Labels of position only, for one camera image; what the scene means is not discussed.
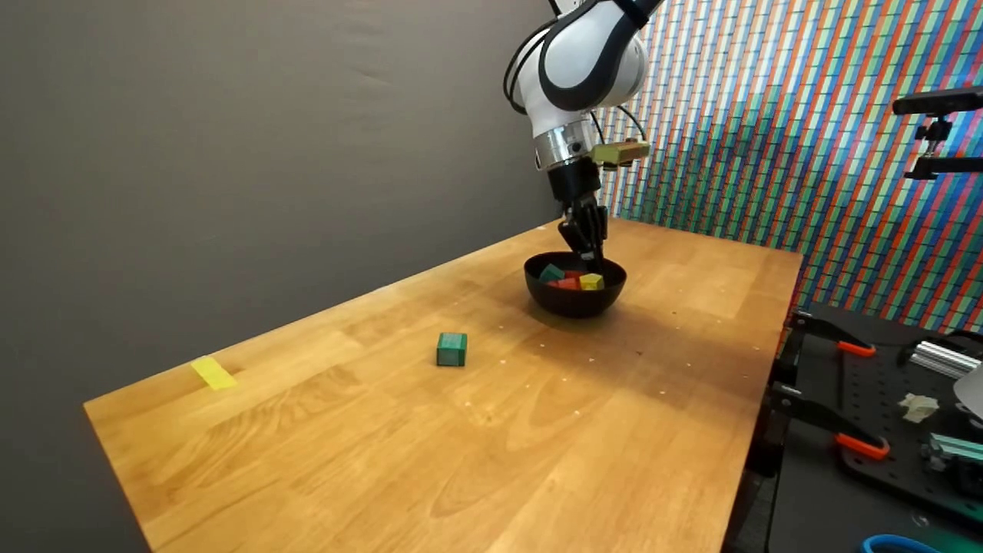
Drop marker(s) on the yellow tape strip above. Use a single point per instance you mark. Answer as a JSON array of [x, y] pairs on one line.
[[214, 372]]

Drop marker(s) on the blue scissors handle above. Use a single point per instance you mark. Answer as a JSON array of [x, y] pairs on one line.
[[896, 546]]

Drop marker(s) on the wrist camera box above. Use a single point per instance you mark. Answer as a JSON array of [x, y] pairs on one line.
[[618, 151]]

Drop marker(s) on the teal wooden block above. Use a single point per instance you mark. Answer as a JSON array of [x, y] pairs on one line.
[[552, 275]]

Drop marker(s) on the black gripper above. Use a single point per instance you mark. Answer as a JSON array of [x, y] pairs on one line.
[[584, 219]]

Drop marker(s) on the black bowl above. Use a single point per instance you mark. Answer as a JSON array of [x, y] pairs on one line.
[[575, 304]]

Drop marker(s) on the green wooden block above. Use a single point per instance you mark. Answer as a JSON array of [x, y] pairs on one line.
[[451, 349]]

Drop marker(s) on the yellow wooden block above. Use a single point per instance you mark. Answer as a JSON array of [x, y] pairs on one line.
[[590, 280]]

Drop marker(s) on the black perforated tool board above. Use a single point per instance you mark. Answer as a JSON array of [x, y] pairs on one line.
[[922, 397]]

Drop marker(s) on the black clamp orange handle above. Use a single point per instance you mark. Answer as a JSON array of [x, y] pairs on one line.
[[843, 340]]

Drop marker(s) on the orange wooden block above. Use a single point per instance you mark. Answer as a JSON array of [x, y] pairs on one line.
[[568, 280]]

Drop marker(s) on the black camera stand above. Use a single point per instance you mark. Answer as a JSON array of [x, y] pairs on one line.
[[935, 129]]

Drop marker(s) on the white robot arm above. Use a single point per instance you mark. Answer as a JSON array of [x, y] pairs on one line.
[[582, 59]]

